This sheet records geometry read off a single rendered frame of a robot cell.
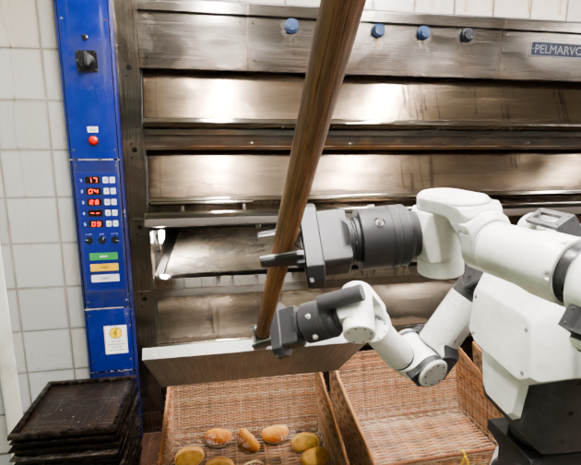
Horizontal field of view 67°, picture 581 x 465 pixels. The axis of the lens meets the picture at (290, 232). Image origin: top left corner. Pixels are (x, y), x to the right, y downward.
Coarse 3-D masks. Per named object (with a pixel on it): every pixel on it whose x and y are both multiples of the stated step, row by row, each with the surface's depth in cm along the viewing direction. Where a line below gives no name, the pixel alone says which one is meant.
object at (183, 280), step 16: (208, 272) 162; (224, 272) 162; (240, 272) 162; (256, 272) 162; (288, 272) 163; (304, 272) 164; (352, 272) 167; (368, 272) 169; (384, 272) 170; (400, 272) 171; (416, 272) 172; (160, 288) 155; (176, 288) 156
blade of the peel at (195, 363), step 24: (144, 360) 101; (168, 360) 104; (192, 360) 106; (216, 360) 109; (240, 360) 112; (264, 360) 116; (288, 360) 119; (312, 360) 123; (336, 360) 126; (168, 384) 129
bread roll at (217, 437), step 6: (210, 432) 154; (216, 432) 154; (222, 432) 154; (228, 432) 155; (204, 438) 155; (210, 438) 153; (216, 438) 153; (222, 438) 153; (228, 438) 154; (210, 444) 153; (216, 444) 152; (222, 444) 153
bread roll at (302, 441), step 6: (306, 432) 154; (294, 438) 152; (300, 438) 151; (306, 438) 152; (312, 438) 152; (318, 438) 153; (294, 444) 151; (300, 444) 151; (306, 444) 151; (312, 444) 151; (318, 444) 152; (300, 450) 151
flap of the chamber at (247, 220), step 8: (536, 208) 161; (544, 208) 161; (552, 208) 162; (560, 208) 162; (568, 208) 163; (576, 208) 163; (248, 216) 141; (256, 216) 142; (264, 216) 142; (272, 216) 143; (152, 224) 136; (160, 224) 136; (168, 224) 137; (176, 224) 137; (184, 224) 138; (192, 224) 138; (200, 224) 139; (208, 224) 139; (216, 224) 140; (224, 224) 140; (232, 224) 147; (240, 224) 155
